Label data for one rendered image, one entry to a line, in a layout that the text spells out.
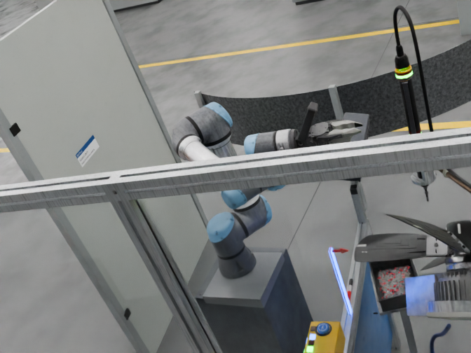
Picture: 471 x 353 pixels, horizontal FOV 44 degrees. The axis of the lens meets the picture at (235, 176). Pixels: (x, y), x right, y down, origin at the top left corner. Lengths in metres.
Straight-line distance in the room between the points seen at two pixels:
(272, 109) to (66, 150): 1.40
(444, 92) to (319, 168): 2.97
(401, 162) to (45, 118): 2.34
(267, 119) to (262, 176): 2.93
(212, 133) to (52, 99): 1.20
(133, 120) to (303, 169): 2.78
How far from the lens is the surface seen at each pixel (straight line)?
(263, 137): 1.78
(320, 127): 1.74
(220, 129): 2.09
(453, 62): 3.79
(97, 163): 3.27
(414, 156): 0.86
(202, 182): 0.98
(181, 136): 2.02
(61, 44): 3.22
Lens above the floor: 2.52
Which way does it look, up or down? 31 degrees down
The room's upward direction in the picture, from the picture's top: 22 degrees counter-clockwise
